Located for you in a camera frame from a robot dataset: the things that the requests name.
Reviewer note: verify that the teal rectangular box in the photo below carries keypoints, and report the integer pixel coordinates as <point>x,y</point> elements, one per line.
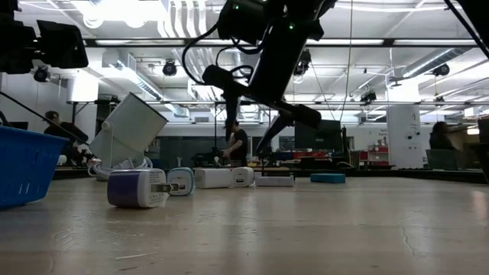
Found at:
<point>328,178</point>

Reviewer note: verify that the blue USB wall charger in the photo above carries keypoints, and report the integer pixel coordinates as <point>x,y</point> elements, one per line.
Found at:
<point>181,181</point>

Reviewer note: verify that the purple USB wall charger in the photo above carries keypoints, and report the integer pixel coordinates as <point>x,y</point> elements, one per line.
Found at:
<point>130,189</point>

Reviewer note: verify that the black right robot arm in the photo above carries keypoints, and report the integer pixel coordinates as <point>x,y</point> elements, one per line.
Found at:
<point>275,15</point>

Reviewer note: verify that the blue plastic basket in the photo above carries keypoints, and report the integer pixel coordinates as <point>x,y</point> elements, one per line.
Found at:
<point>26,168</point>

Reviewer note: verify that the black ceiling spotlight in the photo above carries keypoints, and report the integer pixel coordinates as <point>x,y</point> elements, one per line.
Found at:
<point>41,73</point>
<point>169,68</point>
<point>368,96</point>
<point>441,70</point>
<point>303,63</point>

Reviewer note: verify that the black monitor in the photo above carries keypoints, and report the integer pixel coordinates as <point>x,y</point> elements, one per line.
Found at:
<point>324,137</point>

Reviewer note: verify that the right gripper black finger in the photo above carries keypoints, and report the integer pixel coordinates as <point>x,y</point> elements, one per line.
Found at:
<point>219,76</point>
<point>305,115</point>

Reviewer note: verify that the black aluminium table frame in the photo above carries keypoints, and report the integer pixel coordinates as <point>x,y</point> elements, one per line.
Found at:
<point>382,174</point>

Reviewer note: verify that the red parts bin rack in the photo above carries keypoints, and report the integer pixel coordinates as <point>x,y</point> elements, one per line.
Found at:
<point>378,154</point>

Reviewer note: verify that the black overhead beam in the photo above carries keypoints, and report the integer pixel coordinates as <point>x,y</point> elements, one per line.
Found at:
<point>389,42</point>

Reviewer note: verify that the person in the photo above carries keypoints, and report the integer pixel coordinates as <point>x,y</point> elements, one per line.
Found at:
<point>237,145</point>
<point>441,136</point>
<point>63,131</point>

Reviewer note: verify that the small white USB charger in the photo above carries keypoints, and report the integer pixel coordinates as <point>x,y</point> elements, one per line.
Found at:
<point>242,176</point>

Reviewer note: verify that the white square pillar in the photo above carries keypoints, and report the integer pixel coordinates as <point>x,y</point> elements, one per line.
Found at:
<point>405,130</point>

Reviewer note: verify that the large white charger block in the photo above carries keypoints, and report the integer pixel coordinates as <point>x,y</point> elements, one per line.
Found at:
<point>212,178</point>

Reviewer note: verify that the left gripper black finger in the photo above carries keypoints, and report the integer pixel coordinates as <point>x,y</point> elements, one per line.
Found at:
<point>17,46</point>
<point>61,44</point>

